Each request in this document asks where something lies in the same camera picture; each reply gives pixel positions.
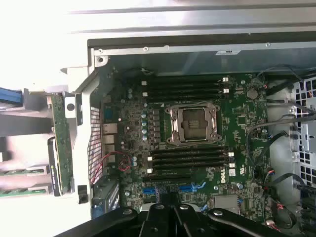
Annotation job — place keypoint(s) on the black RAM slot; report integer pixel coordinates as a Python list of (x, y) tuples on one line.
[(190, 161), (182, 91), (190, 149), (182, 97), (182, 79), (182, 85), (190, 155), (190, 167)]

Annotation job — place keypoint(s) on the graphics card green board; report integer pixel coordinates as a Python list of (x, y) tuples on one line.
[(61, 138)]

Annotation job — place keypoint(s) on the green Dell motherboard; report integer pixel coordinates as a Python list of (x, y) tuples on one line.
[(237, 123)]

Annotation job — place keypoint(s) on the silver coin battery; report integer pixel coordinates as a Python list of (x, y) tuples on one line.
[(251, 93)]

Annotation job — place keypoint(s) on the perforated metal disk bay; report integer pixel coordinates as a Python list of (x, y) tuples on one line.
[(304, 138)]

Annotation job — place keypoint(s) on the grey chipset heatsink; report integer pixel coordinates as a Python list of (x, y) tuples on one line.
[(225, 205)]

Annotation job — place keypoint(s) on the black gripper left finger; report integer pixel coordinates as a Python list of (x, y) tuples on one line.
[(116, 223)]

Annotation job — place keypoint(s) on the short blue expansion slot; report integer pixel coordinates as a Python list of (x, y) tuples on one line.
[(149, 191)]

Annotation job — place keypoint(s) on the black expansion slot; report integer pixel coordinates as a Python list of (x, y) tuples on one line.
[(168, 176)]

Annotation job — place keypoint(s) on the metal CPU socket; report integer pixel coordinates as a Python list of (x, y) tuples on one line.
[(192, 123)]

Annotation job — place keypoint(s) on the silver rear port block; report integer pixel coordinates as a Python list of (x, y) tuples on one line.
[(109, 143)]

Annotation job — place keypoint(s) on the grey metal PC case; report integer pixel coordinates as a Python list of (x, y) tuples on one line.
[(84, 116)]

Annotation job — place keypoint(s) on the grey power supply box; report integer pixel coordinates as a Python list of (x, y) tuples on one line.
[(197, 61)]

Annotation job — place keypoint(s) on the blue plastic strip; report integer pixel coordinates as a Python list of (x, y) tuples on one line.
[(10, 96)]

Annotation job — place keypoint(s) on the long blue expansion slot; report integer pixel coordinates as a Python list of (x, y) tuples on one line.
[(190, 188)]

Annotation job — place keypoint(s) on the black labelled module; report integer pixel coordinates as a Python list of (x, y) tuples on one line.
[(108, 197)]

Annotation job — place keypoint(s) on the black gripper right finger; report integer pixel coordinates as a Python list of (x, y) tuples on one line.
[(237, 223)]

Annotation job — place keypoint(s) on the grey parts rack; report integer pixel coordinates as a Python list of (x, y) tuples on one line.
[(34, 108)]

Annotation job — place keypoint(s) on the green RAM stick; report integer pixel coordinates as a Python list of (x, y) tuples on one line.
[(17, 192), (17, 172)]

